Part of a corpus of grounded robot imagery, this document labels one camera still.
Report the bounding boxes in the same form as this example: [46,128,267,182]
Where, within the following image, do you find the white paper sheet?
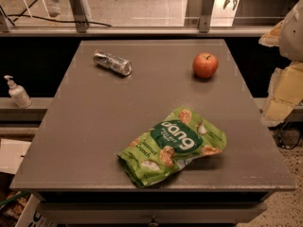
[0,138,30,174]

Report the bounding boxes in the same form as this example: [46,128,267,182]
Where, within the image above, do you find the black cables on floor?
[274,122,303,150]

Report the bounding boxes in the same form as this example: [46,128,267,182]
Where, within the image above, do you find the white pump soap bottle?
[4,75,31,108]

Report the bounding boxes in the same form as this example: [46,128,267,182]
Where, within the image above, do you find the green snack bag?
[117,107,227,188]

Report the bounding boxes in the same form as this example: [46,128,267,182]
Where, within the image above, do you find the left metal railing post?
[69,0,91,33]

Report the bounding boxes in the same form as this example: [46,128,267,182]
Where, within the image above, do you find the grey table drawer front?
[37,203,266,224]

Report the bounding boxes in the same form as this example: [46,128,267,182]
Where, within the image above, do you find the white cardboard box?
[15,195,58,227]

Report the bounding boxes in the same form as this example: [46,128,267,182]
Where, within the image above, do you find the red apple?
[192,52,219,79]

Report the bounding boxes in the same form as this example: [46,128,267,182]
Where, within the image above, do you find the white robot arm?
[258,0,303,127]

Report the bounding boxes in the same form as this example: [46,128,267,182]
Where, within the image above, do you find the black cable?
[0,0,113,28]

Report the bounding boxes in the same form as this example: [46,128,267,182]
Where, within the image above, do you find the silver redbull can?
[93,50,132,76]

